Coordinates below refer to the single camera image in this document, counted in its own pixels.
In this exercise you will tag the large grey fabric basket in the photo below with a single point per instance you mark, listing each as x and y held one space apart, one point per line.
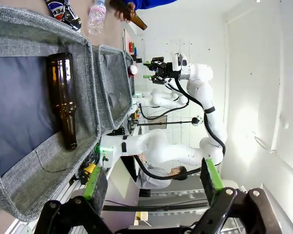
17 97

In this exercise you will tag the blue sleeved forearm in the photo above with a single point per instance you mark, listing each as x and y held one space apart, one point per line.
151 3

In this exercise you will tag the camera on black pole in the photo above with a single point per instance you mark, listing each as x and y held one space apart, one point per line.
197 120

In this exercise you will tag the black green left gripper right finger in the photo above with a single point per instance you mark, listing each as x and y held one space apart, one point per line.
211 180

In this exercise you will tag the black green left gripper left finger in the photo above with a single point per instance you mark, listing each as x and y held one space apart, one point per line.
95 187

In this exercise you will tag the colourful items on shelf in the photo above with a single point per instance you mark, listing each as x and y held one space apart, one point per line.
132 46

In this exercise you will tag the brown glass bottle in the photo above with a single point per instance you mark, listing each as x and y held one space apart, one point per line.
62 97
138 20

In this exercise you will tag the clear plastic water bottle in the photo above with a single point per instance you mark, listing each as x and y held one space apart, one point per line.
96 17

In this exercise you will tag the person's hand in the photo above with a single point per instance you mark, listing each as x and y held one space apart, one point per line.
123 14

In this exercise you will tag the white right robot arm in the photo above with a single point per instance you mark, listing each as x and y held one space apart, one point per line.
205 97

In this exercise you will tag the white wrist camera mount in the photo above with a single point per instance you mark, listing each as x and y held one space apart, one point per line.
179 62

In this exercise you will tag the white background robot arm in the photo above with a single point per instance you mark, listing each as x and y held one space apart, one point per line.
166 98

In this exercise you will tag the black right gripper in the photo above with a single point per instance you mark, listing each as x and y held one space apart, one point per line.
164 70

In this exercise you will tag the seated person in grey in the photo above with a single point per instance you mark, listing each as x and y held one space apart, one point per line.
158 175

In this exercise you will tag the red white can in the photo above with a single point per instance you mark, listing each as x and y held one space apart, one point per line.
132 70

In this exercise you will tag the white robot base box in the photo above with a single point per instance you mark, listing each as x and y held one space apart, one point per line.
107 156

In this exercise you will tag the yellow black device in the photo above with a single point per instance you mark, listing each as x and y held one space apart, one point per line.
89 169

